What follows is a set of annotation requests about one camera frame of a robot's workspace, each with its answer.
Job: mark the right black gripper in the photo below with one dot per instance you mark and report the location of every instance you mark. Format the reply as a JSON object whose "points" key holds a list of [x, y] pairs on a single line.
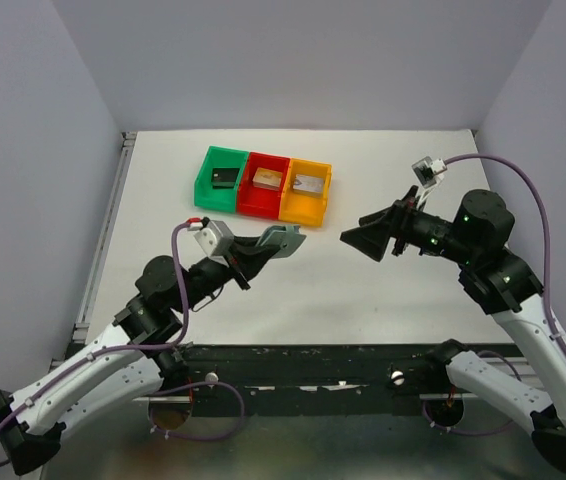
{"points": [[402, 230]]}

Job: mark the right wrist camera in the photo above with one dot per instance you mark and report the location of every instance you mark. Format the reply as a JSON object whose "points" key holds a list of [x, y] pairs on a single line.
{"points": [[429, 171]]}

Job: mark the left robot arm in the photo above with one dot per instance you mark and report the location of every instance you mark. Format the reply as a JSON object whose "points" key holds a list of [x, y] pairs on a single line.
{"points": [[138, 353]]}

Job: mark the sage green card holder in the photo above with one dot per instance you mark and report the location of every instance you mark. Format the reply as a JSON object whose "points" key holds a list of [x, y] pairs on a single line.
{"points": [[284, 239]]}

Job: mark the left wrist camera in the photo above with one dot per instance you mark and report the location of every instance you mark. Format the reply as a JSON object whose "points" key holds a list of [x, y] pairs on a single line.
{"points": [[214, 238]]}

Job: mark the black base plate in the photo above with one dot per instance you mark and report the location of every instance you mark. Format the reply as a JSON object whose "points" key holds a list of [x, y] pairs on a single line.
{"points": [[283, 380]]}

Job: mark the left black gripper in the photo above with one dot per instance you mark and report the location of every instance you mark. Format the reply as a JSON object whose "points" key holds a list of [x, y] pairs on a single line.
{"points": [[238, 267]]}

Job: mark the yellow plastic bin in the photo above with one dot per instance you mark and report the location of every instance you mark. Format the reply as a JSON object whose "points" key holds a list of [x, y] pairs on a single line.
{"points": [[300, 206]]}

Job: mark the tan card stack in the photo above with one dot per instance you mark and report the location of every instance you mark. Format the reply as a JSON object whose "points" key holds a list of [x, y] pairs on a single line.
{"points": [[267, 179]]}

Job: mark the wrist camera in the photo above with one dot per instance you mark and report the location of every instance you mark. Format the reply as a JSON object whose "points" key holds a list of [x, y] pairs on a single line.
{"points": [[214, 238], [429, 171]]}

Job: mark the green plastic bin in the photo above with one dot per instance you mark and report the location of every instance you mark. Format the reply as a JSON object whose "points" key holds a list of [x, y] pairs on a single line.
{"points": [[223, 200]]}

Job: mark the silver card stack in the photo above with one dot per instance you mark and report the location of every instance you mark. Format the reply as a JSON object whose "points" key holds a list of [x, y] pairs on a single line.
{"points": [[308, 185]]}

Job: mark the red plastic bin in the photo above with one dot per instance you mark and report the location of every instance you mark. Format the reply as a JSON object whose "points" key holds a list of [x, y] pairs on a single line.
{"points": [[260, 189]]}

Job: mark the black card stack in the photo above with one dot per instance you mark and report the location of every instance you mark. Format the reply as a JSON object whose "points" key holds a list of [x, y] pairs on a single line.
{"points": [[224, 178]]}

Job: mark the aluminium frame rail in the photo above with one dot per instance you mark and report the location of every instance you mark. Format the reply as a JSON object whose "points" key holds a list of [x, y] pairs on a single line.
{"points": [[82, 322]]}

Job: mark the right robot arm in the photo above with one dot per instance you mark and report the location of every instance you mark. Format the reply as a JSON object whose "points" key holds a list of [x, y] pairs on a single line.
{"points": [[504, 287]]}

